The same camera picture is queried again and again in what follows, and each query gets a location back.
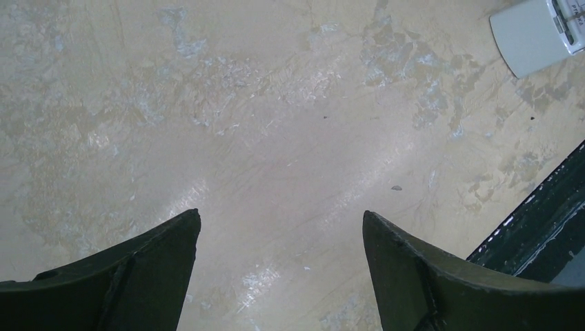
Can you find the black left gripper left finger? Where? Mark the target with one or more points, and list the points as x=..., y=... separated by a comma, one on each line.
x=139, y=284

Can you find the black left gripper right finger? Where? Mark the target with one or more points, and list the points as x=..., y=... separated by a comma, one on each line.
x=419, y=286

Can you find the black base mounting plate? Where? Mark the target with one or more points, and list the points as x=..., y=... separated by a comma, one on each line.
x=544, y=232

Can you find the white metronome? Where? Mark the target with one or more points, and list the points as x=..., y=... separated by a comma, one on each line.
x=533, y=35

